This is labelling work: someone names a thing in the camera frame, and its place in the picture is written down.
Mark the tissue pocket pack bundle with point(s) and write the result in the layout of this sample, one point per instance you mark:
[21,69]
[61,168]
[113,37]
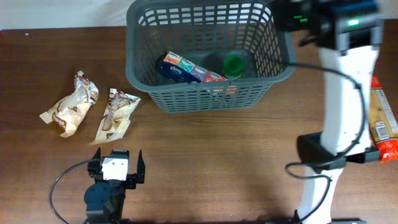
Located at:
[181,70]

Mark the grey plastic basket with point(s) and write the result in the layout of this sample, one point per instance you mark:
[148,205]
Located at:
[206,33]

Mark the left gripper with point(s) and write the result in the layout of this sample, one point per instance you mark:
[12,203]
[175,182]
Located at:
[132,178]

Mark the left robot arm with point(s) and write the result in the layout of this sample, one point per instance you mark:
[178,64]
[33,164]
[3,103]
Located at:
[105,198]

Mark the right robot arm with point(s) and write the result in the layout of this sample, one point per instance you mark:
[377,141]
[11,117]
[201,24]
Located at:
[348,35]

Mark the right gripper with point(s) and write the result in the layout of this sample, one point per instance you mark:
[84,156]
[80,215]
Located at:
[284,10]

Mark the brown snack bag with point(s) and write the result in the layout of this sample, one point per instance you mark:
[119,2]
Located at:
[70,111]
[116,118]

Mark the green lid jar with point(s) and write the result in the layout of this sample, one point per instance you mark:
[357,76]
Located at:
[233,67]

